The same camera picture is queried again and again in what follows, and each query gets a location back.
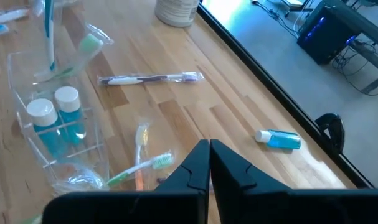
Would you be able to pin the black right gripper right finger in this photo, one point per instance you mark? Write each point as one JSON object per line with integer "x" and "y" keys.
{"x": 269, "y": 208}

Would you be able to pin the clear acrylic organizer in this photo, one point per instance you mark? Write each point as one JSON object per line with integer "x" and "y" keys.
{"x": 92, "y": 140}

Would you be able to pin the blue mouthwash bottle white cap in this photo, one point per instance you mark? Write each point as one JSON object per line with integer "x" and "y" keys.
{"x": 282, "y": 140}
{"x": 68, "y": 99}
{"x": 44, "y": 113}

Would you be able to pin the black computer tower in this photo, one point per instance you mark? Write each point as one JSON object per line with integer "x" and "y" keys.
{"x": 325, "y": 37}

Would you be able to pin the white wipes canister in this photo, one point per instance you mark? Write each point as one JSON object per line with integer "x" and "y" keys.
{"x": 176, "y": 12}

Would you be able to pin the black hook clamp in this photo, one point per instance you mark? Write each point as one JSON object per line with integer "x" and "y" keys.
{"x": 335, "y": 127}

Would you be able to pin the orange toothbrush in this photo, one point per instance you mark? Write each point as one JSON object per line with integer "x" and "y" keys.
{"x": 11, "y": 15}
{"x": 141, "y": 146}

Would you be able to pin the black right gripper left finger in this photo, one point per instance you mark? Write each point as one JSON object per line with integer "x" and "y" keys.
{"x": 176, "y": 205}

